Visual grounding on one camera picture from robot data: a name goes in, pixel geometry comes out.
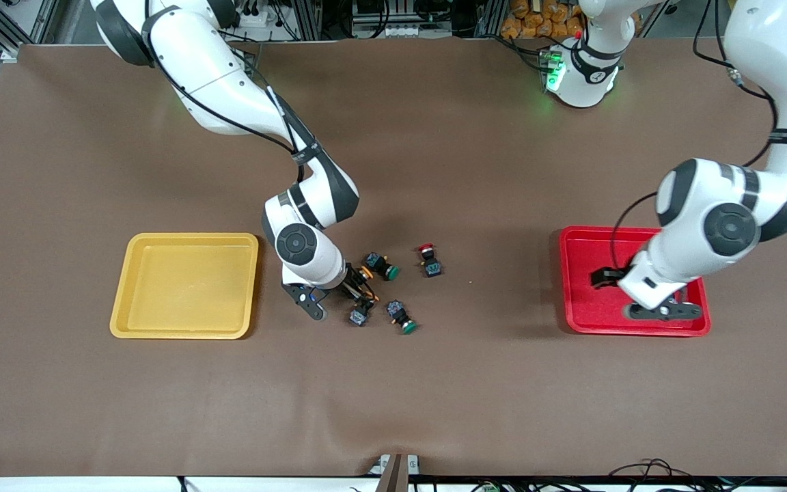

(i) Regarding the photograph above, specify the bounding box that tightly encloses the yellow push button green contact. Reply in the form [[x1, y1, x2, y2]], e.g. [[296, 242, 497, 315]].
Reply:
[[349, 292, 381, 327]]

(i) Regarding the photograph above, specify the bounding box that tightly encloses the green cap push button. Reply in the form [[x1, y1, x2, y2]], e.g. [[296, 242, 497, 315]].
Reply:
[[365, 251, 401, 282], [386, 299, 418, 336]]

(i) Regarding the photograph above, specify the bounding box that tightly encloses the red plastic tray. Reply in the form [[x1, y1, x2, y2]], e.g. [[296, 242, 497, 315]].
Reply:
[[558, 225, 713, 338]]

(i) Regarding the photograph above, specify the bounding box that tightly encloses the large table cover mat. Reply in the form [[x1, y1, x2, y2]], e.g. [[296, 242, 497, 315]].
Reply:
[[0, 38, 787, 478]]

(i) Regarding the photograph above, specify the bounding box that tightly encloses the yellow plastic tray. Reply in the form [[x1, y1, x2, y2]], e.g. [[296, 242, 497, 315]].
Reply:
[[109, 232, 260, 340]]

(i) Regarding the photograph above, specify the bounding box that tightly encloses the white power strip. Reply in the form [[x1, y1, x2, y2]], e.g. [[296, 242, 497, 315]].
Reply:
[[359, 24, 452, 39]]

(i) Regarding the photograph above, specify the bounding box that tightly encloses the pile of orange packets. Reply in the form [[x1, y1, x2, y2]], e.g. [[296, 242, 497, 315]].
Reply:
[[501, 0, 585, 40]]

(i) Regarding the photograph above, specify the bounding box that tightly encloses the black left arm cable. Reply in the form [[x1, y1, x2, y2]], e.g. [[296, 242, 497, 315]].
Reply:
[[611, 0, 787, 274]]

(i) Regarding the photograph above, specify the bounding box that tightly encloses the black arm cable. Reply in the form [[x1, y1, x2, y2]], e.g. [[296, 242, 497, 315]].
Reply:
[[144, 0, 314, 163], [611, 0, 787, 274]]

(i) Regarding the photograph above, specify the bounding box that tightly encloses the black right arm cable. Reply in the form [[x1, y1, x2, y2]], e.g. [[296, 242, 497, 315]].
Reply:
[[144, 0, 314, 163]]

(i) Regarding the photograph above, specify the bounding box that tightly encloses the grey metal mount post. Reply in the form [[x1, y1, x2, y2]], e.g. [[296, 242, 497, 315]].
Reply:
[[370, 453, 420, 492]]

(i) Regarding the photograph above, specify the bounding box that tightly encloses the black cable bundle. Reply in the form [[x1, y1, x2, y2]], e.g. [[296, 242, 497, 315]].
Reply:
[[605, 458, 787, 492]]

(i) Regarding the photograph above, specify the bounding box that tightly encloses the black cables and plugs cluster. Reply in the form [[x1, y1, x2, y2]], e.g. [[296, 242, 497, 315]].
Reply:
[[233, 0, 319, 42]]

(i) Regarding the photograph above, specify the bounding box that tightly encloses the aluminium frame strut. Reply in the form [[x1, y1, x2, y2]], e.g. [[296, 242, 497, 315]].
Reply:
[[0, 0, 59, 64]]

